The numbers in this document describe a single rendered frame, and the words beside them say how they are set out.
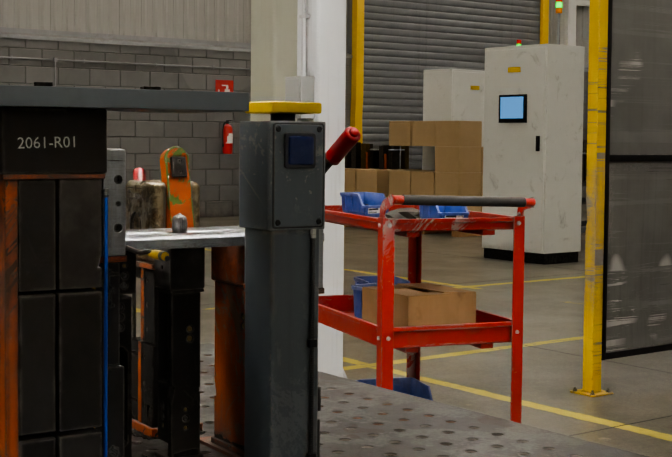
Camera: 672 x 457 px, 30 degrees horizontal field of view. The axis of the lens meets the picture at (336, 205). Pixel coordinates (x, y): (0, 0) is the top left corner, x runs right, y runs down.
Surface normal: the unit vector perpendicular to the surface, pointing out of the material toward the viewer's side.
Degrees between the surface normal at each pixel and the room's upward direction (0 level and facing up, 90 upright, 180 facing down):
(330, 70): 90
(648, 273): 91
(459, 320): 90
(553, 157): 90
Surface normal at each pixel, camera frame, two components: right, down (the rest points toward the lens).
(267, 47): -0.80, 0.03
